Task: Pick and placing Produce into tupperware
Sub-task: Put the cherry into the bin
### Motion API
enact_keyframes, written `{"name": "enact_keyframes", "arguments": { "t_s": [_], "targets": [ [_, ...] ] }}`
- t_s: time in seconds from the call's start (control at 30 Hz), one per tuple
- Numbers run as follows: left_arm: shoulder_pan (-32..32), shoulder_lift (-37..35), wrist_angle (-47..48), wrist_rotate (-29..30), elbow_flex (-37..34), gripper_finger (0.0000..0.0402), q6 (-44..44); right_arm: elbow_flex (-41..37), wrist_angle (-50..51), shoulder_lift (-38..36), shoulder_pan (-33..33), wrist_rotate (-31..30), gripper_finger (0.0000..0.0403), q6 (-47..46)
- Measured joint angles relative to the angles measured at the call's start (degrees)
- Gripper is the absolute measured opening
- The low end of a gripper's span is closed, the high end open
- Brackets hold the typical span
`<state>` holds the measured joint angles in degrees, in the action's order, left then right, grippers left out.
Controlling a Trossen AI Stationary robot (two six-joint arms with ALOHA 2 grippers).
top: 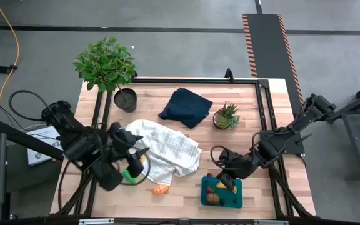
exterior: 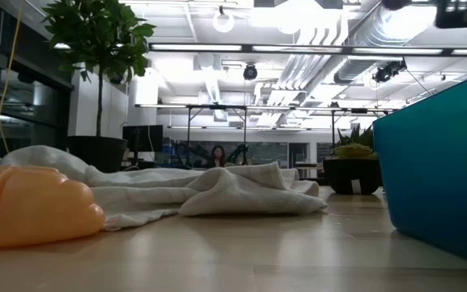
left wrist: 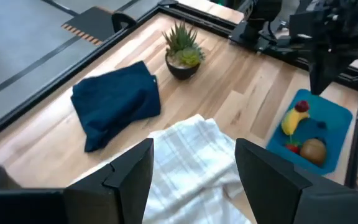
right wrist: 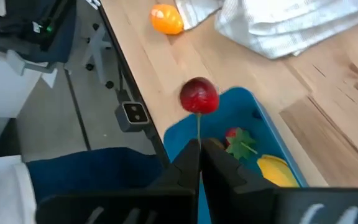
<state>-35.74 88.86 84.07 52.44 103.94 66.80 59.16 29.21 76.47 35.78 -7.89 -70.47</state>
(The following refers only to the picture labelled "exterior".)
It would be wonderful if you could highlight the orange toy croissant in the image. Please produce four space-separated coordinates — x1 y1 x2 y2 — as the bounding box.
0 165 105 251

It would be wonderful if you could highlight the person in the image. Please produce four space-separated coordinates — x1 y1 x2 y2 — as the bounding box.
205 144 229 170

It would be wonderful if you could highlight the succulent in black pot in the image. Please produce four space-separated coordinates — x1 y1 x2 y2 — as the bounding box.
323 124 383 195

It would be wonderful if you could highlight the background black station frame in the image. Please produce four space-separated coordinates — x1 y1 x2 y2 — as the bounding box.
135 103 401 157

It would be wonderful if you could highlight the white plaid towel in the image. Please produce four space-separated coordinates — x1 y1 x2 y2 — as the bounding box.
0 144 328 232

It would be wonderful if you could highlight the leafy green potted plant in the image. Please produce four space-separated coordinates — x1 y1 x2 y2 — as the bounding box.
41 0 156 174

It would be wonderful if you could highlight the teal tupperware container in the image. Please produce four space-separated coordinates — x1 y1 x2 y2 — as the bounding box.
373 67 467 268

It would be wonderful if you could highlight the black background monitor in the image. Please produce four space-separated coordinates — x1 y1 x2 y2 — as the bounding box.
122 124 165 153

